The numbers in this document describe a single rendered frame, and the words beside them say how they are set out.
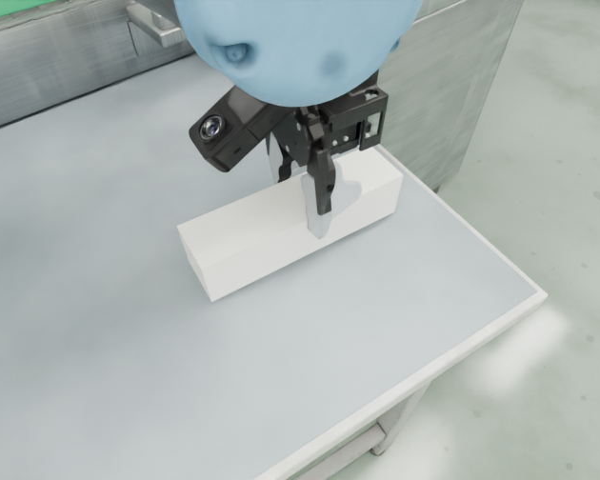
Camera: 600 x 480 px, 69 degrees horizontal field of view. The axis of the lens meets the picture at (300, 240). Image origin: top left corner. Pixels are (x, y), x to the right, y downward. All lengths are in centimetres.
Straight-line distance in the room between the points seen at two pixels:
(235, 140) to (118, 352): 25
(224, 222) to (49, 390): 22
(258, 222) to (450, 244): 23
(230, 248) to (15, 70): 46
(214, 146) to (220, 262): 12
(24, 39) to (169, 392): 52
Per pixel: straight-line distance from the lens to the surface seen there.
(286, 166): 46
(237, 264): 43
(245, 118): 35
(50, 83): 78
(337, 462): 98
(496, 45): 134
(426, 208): 57
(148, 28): 72
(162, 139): 68
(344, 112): 37
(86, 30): 77
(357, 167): 50
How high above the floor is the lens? 115
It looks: 52 degrees down
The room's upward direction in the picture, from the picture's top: straight up
